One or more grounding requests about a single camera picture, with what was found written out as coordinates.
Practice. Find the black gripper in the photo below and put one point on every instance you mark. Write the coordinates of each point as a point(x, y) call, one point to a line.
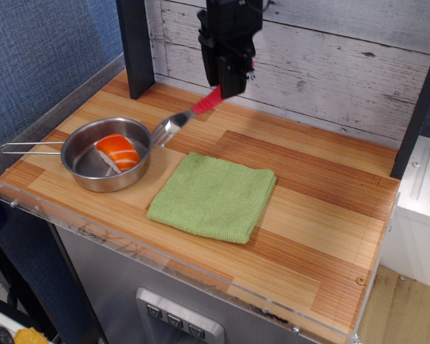
point(226, 36)

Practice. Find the red handled metal fork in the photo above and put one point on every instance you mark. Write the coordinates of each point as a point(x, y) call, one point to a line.
point(172, 125)

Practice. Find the green towel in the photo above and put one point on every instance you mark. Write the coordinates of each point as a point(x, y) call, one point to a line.
point(213, 198)

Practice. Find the salmon sushi toy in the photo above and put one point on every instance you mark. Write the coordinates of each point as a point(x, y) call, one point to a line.
point(118, 152)

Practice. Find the small steel pan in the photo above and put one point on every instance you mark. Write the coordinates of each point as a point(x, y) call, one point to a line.
point(79, 157)

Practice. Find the clear acrylic front guard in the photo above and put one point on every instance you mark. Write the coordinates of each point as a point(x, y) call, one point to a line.
point(228, 283)

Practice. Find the silver button control panel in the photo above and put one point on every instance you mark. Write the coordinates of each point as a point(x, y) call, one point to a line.
point(166, 321)

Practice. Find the white ribbed box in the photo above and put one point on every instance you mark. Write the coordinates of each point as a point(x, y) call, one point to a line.
point(406, 248)

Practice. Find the yellow black object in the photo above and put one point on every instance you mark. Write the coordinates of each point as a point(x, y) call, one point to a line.
point(29, 336)

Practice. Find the black left vertical post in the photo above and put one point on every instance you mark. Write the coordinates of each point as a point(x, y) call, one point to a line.
point(136, 46)

